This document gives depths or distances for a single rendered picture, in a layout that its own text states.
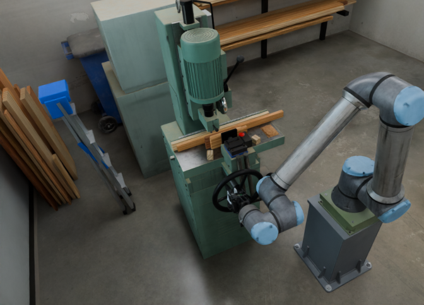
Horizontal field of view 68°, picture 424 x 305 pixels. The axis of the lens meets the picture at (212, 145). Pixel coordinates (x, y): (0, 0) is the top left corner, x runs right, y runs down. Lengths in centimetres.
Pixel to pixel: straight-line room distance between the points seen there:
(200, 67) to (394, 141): 82
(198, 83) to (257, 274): 137
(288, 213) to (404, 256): 143
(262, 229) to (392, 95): 63
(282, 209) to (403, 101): 55
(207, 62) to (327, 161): 184
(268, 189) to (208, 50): 64
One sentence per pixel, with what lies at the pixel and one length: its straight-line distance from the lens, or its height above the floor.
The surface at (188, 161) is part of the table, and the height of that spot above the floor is 90.
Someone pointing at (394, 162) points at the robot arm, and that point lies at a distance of 138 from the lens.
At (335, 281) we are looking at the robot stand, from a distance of 230.
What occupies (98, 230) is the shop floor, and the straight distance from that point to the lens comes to 271.
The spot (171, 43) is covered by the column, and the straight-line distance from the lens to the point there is 163.
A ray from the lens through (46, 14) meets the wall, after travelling 365.
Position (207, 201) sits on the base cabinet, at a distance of 186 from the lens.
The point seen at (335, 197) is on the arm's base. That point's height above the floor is 67.
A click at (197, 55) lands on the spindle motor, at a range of 140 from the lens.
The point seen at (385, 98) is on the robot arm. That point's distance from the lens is 119.
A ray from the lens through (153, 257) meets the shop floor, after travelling 243.
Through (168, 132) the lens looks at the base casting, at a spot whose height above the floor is 80.
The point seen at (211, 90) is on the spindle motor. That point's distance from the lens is 150.
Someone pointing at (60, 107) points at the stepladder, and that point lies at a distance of 206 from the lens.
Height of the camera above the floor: 205
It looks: 41 degrees down
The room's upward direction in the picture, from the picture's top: 7 degrees counter-clockwise
